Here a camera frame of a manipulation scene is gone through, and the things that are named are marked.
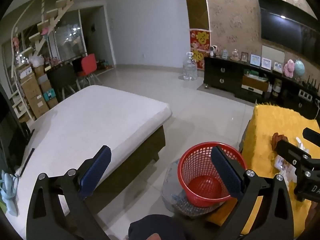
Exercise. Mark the pink plush toy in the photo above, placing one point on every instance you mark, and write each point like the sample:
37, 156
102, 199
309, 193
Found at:
289, 67

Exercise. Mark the light blue globe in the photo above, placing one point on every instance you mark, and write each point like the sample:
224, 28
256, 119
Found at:
299, 67

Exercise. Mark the brown dried peel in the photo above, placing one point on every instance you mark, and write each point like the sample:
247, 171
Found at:
278, 138

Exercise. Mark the black wall television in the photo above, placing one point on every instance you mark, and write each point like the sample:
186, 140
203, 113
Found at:
280, 27

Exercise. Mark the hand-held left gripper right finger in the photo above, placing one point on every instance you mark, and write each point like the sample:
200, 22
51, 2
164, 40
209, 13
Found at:
225, 172

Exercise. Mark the glass dome figurine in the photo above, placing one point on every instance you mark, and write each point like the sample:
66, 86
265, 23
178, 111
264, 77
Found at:
235, 55
224, 53

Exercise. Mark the white security camera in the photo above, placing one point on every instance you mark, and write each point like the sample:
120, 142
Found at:
213, 51

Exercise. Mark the black antenna router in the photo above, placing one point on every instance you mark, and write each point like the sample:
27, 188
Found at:
311, 87

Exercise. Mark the white wall panel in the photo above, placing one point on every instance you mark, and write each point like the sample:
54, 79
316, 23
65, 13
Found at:
273, 51

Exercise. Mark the stack of cardboard boxes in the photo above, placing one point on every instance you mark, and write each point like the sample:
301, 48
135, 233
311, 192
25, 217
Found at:
35, 92

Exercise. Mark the black television cabinet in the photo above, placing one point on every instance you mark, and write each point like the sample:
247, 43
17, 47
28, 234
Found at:
215, 75

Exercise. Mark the white mattress bed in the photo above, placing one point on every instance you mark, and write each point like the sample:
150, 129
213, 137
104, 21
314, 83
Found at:
87, 120

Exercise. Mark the red wall poster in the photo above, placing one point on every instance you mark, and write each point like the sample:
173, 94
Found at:
200, 37

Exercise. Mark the small dark picture frame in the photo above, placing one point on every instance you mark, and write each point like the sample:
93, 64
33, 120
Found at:
244, 57

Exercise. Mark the blue picture frame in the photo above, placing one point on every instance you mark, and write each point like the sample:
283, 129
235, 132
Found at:
255, 60

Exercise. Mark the white tissue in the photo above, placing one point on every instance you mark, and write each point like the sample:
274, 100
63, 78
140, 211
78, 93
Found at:
301, 145

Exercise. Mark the white picture frame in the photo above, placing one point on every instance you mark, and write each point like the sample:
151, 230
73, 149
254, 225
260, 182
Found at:
277, 66
266, 63

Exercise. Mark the row of colourful toys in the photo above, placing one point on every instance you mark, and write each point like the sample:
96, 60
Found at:
103, 65

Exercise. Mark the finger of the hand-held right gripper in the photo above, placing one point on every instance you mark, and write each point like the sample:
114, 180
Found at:
311, 133
290, 151

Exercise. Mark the brown and white box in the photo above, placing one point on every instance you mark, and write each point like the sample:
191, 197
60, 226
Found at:
253, 83

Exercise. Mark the wooden staircase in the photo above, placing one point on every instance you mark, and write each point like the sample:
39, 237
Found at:
61, 3

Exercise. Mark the red chair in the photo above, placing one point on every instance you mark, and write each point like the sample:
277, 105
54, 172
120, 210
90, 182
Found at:
88, 63

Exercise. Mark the red mesh plastic basket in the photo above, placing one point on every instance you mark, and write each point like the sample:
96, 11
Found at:
200, 187

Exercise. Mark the person's leg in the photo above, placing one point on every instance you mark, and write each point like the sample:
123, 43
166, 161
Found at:
155, 226

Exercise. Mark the green flat box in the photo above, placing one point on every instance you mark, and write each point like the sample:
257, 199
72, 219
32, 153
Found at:
255, 74

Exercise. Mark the yellow tablecloth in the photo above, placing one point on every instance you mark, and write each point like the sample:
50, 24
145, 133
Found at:
265, 122

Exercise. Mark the white outlet panel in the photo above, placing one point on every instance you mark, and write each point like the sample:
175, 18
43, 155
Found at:
305, 94

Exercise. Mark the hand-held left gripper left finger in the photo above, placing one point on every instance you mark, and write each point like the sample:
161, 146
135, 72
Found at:
97, 171

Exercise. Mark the black chair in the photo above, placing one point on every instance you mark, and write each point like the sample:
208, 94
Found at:
61, 77

